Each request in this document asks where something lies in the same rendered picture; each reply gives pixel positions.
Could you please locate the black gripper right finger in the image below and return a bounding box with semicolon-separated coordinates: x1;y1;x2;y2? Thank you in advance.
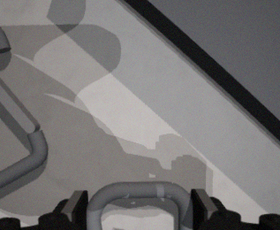
191;188;280;230

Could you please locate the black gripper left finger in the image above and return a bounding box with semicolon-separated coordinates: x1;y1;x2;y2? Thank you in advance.
0;190;88;230

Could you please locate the grey tray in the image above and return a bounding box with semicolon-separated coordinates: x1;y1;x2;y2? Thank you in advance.
125;0;280;141

